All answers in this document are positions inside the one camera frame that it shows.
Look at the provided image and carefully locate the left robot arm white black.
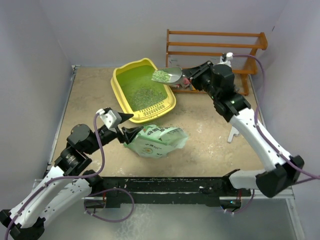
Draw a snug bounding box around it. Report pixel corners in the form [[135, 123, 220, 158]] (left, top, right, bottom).
[[0, 108, 143, 240]]

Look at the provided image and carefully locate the purple camera cable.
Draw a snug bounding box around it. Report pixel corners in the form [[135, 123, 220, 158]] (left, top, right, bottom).
[[4, 114, 106, 240], [232, 53, 320, 187]]

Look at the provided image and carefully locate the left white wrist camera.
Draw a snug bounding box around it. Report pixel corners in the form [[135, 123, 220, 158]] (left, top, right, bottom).
[[96, 108, 122, 132]]

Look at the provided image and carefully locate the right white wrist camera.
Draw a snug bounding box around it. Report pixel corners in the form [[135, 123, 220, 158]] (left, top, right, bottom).
[[219, 52, 234, 68]]

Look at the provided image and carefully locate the pink tape roll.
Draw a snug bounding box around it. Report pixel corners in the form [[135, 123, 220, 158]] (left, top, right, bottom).
[[183, 78, 190, 85]]

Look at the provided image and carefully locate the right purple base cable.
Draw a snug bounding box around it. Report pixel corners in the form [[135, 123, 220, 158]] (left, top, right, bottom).
[[223, 189, 256, 216]]

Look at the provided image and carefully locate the silver metal scoop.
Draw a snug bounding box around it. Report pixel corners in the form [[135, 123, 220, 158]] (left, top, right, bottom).
[[151, 66, 184, 86]]

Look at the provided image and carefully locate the wooden three-tier rack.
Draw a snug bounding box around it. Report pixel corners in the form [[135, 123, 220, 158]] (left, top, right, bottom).
[[164, 28, 268, 96]]

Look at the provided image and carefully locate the white plastic bracket piece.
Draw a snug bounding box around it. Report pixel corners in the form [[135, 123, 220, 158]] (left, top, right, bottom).
[[227, 126, 240, 143]]

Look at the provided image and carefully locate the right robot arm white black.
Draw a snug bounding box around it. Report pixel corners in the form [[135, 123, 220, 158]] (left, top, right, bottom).
[[182, 61, 305, 198]]

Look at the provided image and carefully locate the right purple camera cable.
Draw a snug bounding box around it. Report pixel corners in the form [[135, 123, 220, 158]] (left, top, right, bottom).
[[232, 53, 320, 187]]

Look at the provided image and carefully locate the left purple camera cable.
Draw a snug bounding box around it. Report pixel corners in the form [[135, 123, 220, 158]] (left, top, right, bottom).
[[4, 114, 106, 240]]

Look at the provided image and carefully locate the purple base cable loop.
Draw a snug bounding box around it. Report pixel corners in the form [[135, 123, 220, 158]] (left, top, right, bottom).
[[83, 187, 135, 223]]

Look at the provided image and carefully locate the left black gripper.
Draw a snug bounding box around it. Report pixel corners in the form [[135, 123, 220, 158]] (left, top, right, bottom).
[[85, 111, 143, 155]]

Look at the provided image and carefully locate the yellow green litter box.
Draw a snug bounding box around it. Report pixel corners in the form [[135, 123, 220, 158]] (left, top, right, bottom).
[[110, 58, 177, 124]]

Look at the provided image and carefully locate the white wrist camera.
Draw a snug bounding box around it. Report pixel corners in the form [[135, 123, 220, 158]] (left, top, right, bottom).
[[219, 52, 234, 68], [96, 108, 122, 132]]

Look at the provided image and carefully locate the green cat litter bag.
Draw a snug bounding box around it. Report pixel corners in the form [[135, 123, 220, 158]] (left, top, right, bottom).
[[124, 124, 189, 159]]

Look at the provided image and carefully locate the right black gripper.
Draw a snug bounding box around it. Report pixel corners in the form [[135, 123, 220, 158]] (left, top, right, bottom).
[[181, 60, 219, 101]]

